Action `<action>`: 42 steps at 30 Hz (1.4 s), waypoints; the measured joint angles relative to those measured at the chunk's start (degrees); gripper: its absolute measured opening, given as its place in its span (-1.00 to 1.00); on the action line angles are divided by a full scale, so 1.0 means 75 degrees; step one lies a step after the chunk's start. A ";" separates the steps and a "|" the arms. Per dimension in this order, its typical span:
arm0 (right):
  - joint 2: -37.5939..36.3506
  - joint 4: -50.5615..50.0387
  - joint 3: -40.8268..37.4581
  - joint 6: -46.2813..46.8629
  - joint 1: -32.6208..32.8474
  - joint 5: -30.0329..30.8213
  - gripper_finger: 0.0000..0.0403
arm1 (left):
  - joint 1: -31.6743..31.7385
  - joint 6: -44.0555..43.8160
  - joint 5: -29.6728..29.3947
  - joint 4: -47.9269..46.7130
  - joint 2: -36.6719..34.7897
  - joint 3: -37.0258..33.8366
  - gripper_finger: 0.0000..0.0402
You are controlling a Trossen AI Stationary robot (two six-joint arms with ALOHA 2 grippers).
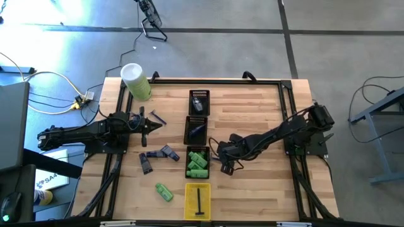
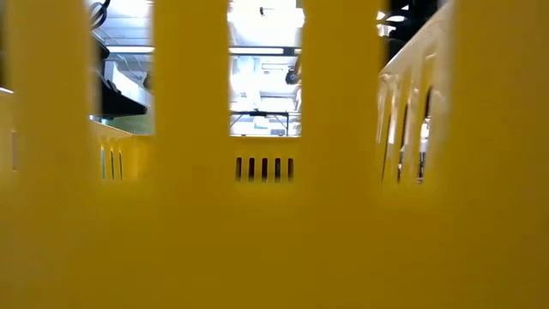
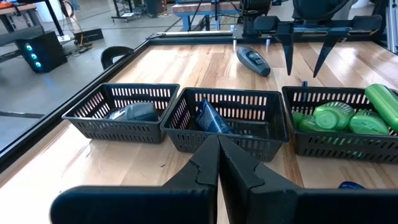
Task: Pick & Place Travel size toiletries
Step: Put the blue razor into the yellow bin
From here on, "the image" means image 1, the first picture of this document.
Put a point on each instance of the yellow and white container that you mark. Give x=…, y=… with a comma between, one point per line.
x=44, y=198

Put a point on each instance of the black side desk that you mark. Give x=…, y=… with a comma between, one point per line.
x=19, y=179

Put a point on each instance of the grey metal table frame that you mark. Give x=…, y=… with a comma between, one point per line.
x=377, y=106

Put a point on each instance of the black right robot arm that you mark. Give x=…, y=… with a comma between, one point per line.
x=277, y=134

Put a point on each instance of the white printed cardboard box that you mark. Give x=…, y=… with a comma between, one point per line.
x=63, y=181

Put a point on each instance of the green wipes canister white lid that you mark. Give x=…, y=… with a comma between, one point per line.
x=137, y=83

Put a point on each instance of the black computer mouse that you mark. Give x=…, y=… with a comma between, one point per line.
x=11, y=205

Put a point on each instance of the grey computer monitor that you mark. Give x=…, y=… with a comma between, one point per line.
x=12, y=126

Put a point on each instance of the white power adapter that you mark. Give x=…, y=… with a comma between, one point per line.
x=89, y=95

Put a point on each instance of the black aluminium table frame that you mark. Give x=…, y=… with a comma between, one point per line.
x=221, y=82

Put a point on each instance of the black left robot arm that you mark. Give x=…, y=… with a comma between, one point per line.
x=82, y=130

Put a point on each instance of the green travel shampoo bottle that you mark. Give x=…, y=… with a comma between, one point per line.
x=199, y=159
x=192, y=165
x=197, y=173
x=164, y=192

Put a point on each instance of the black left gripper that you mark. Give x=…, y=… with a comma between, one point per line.
x=139, y=126

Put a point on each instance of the grey Dove roll-on deodorant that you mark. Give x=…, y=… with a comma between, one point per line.
x=197, y=104

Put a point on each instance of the black floor fan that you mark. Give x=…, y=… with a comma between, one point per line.
x=153, y=14

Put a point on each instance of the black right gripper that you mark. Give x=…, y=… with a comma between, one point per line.
x=230, y=151

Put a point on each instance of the black floor bar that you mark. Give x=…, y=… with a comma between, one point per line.
x=15, y=69

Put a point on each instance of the yellow slotted plastic basket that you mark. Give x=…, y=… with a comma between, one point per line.
x=191, y=201

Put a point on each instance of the black slotted plastic basket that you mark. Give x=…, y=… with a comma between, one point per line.
x=205, y=94
x=206, y=164
x=189, y=140

